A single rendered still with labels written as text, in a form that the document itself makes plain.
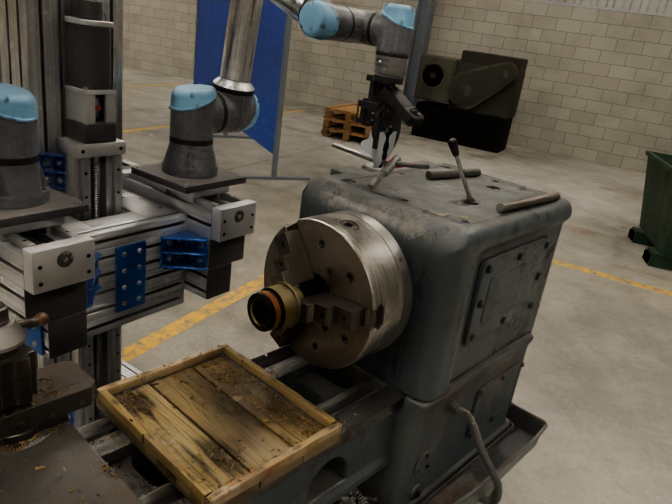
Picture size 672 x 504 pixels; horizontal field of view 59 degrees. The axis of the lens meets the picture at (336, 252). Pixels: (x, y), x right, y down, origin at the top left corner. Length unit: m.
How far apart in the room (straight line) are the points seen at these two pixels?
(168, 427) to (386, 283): 0.48
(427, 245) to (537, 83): 10.08
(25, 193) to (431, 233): 0.83
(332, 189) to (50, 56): 0.72
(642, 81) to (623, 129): 0.79
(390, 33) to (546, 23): 9.88
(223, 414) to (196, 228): 0.61
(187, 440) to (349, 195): 0.62
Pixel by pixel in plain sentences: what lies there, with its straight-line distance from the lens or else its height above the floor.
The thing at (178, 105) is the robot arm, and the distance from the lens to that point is 1.62.
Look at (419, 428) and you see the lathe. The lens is 1.38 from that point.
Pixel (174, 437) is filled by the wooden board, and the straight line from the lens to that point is 1.12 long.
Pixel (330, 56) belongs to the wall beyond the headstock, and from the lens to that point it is 12.48.
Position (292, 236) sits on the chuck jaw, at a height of 1.19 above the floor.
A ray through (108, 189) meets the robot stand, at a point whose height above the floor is 1.13.
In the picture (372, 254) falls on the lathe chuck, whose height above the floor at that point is 1.20.
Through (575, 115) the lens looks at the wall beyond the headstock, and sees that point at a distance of 11.15.
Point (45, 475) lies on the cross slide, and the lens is 0.95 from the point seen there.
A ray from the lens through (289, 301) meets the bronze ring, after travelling 1.10.
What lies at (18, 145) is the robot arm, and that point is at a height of 1.29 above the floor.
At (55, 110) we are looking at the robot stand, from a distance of 1.59.
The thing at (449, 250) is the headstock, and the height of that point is 1.22.
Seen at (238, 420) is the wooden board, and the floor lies 0.89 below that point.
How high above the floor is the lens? 1.59
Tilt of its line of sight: 21 degrees down
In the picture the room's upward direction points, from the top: 8 degrees clockwise
